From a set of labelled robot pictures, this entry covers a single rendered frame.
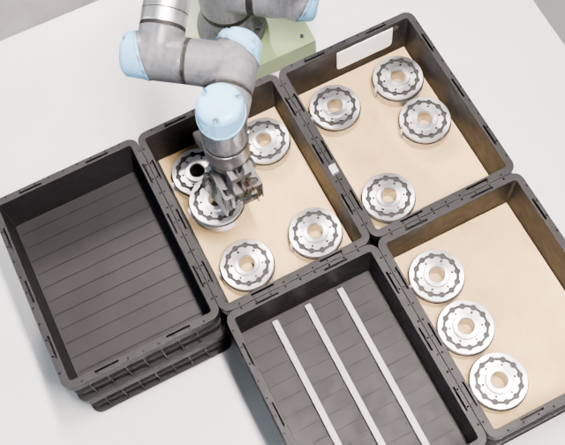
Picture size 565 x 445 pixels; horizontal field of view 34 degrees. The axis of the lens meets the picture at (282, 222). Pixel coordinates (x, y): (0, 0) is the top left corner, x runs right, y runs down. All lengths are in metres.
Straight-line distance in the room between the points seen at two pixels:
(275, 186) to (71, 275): 0.43
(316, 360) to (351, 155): 0.42
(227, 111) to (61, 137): 0.78
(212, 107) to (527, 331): 0.73
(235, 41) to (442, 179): 0.56
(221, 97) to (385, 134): 0.55
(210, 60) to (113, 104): 0.68
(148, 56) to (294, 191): 0.48
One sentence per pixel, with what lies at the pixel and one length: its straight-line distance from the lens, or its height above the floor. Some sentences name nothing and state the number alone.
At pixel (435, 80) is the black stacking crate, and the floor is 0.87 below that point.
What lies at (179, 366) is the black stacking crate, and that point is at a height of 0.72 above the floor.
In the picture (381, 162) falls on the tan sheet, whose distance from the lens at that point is 1.84.
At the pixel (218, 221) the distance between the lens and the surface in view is 1.68.
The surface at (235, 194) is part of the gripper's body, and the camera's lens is 1.56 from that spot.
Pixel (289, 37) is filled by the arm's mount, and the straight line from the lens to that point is 2.08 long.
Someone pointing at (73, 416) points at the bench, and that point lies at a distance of 1.89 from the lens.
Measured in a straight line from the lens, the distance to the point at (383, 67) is 1.92.
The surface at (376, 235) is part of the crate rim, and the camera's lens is 1.67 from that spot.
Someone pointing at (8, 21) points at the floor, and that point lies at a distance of 3.21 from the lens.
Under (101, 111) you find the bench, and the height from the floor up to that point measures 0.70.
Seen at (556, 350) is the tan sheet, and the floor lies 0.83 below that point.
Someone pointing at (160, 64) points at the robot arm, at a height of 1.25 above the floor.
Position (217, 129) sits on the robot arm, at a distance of 1.39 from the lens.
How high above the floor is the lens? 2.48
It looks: 67 degrees down
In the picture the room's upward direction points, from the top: 9 degrees counter-clockwise
